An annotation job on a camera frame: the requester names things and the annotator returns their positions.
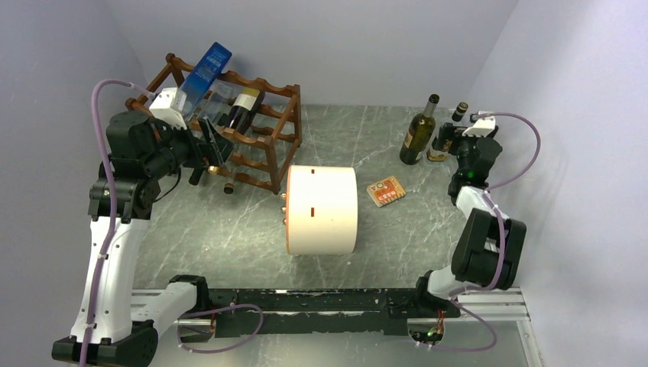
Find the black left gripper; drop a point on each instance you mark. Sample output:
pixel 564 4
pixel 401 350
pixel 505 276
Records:
pixel 219 148

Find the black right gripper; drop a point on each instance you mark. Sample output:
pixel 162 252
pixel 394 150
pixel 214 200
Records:
pixel 447 133

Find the clear glass liquor bottle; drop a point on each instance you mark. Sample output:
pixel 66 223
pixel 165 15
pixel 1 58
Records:
pixel 441 141

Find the dark green wine bottle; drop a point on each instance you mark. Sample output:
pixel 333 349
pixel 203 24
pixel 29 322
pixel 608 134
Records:
pixel 419 133

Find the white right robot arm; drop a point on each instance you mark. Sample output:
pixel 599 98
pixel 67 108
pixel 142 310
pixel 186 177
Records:
pixel 488 252

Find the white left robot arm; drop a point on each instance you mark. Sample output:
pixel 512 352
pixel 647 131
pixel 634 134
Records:
pixel 138 151

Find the gold capped bottle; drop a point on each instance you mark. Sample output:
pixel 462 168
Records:
pixel 218 170

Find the black capped bottle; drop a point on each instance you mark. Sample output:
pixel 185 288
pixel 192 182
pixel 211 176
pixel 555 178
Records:
pixel 196 176

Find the brown wooden wine rack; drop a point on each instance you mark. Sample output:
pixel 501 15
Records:
pixel 288 128

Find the dark bottle white label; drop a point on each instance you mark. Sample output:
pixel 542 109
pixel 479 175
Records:
pixel 243 110

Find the blue boxed bottle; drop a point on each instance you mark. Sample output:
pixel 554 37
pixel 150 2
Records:
pixel 202 76

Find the orange patterned small card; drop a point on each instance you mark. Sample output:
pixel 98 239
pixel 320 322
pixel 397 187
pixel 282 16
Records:
pixel 386 191

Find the white cylindrical container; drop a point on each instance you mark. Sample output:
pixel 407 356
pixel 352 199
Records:
pixel 321 210

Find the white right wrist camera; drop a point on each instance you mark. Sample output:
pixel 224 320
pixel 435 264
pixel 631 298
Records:
pixel 481 127

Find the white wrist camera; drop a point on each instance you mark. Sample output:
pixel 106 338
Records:
pixel 168 107
pixel 481 127

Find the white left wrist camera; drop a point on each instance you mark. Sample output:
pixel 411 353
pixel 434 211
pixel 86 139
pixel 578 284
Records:
pixel 168 107

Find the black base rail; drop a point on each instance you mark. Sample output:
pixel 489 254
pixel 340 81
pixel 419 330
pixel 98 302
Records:
pixel 349 310

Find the aluminium frame rail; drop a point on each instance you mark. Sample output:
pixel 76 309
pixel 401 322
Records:
pixel 492 306

